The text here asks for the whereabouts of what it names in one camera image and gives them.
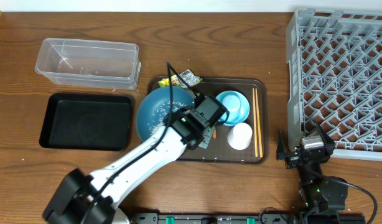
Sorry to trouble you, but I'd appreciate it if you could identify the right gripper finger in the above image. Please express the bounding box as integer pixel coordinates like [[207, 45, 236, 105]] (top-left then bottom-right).
[[276, 130, 286, 161], [316, 124, 335, 148]]

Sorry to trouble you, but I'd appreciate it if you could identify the wooden chopstick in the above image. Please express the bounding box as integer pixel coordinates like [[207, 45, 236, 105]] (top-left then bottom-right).
[[252, 88, 258, 157], [254, 88, 263, 158]]

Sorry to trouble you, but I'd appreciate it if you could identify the white plastic cup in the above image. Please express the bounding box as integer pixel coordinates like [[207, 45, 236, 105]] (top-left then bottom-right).
[[227, 123, 253, 151]]

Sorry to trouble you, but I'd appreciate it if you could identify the light blue bowl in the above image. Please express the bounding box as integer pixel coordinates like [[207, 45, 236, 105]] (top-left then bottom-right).
[[216, 90, 250, 126]]

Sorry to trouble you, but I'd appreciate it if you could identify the dark blue plate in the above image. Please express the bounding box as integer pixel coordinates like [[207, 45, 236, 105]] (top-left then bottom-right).
[[136, 87, 193, 141]]

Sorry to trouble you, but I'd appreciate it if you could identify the light blue cup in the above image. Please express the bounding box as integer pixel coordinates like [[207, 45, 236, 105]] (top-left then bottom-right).
[[223, 95, 241, 114]]

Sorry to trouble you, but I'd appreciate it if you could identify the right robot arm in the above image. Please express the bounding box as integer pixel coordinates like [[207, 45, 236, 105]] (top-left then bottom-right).
[[276, 126, 348, 223]]

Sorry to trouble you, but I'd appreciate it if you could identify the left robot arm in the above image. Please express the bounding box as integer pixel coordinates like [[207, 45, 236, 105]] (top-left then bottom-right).
[[42, 109, 218, 223]]

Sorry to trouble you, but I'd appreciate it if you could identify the grey dishwasher rack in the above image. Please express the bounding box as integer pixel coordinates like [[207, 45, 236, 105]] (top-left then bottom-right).
[[286, 8, 382, 161]]

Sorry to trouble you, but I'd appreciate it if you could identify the dark brown serving tray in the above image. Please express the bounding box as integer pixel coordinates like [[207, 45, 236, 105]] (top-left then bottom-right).
[[136, 77, 269, 165]]

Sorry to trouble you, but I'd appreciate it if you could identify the yellow silver snack wrapper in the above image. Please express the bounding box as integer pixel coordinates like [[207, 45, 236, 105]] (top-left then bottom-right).
[[171, 69, 203, 88]]

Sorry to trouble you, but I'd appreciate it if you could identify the clear plastic bin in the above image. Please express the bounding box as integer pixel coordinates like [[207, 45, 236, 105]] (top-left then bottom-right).
[[35, 38, 141, 90]]

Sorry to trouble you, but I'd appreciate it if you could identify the black rectangular tray bin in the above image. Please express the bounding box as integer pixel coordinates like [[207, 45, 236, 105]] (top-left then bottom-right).
[[39, 93, 133, 151]]

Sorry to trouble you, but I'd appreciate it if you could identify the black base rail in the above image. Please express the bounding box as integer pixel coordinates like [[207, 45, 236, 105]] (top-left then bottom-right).
[[131, 213, 366, 224]]

